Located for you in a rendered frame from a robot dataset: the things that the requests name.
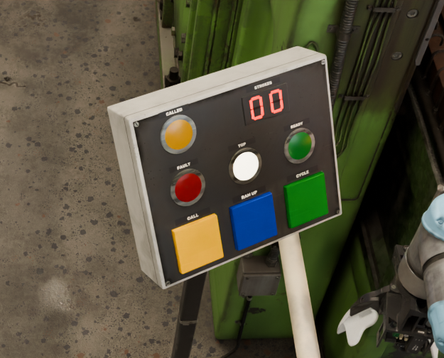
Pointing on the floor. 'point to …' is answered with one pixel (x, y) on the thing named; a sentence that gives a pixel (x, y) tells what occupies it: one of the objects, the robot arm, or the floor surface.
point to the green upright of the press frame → (387, 115)
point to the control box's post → (183, 340)
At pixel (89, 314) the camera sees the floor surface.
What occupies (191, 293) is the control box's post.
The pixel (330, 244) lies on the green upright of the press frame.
